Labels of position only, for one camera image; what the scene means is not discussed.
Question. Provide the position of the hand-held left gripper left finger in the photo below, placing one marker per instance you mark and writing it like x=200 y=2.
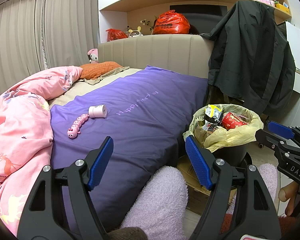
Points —
x=100 y=165

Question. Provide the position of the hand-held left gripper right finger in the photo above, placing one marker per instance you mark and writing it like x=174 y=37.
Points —
x=198 y=165

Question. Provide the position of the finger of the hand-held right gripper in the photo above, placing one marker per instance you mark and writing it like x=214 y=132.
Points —
x=270 y=141
x=280 y=129

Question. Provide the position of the black trash bin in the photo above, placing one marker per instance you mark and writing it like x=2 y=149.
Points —
x=230 y=155

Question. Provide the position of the yellow plastic bin liner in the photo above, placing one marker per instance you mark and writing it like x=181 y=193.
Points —
x=230 y=137

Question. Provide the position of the red paper cup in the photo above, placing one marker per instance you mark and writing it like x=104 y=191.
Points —
x=233 y=121

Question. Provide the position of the person's right forearm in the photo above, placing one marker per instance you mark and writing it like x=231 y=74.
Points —
x=287 y=228

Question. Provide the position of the person's right hand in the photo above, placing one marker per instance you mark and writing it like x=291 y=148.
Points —
x=286 y=195

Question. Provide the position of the cardboard box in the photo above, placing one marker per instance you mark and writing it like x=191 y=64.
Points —
x=196 y=201

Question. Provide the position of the pink caterpillar toy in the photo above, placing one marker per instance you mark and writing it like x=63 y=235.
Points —
x=76 y=126

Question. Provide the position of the black yellow snack wrapper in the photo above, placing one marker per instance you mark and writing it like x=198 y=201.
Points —
x=213 y=115

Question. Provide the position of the person's left leg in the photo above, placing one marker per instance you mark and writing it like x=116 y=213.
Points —
x=160 y=200

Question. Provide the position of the white round container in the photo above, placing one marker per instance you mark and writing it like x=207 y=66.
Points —
x=97 y=111

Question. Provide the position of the purple blanket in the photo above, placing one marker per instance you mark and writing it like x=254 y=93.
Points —
x=145 y=120

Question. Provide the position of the beige bed sheet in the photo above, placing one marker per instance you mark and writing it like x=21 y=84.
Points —
x=90 y=91

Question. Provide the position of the dark grey jacket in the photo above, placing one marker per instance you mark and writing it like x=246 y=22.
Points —
x=252 y=55

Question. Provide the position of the white cabinet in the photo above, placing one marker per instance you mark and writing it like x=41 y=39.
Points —
x=291 y=45

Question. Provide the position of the beige crumpled cloth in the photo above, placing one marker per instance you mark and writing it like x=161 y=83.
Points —
x=100 y=79

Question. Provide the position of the pink printed duvet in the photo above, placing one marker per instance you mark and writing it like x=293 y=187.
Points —
x=20 y=130

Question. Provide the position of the orange pillow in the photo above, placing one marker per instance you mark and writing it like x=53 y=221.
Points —
x=100 y=68

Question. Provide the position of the pink plush toy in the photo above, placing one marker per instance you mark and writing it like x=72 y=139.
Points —
x=93 y=56

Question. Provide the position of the beige padded headboard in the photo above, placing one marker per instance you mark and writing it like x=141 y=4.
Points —
x=160 y=52

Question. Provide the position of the yellow box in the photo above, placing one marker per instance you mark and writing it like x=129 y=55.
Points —
x=282 y=8

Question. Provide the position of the small pink jar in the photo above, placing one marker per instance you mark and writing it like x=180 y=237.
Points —
x=272 y=2

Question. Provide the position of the small red plastic bag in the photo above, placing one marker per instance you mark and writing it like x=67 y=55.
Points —
x=116 y=35

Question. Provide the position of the white rabbit-eared toy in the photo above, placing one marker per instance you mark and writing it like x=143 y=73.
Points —
x=135 y=33

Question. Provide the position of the large red plastic bag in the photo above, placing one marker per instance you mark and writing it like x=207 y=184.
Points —
x=171 y=23

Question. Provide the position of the dried flower sprig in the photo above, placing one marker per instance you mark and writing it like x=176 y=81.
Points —
x=147 y=22

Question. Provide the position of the beige pleated curtain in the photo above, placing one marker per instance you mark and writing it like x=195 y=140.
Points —
x=17 y=35

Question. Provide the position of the black wall panel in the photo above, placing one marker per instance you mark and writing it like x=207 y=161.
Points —
x=197 y=9

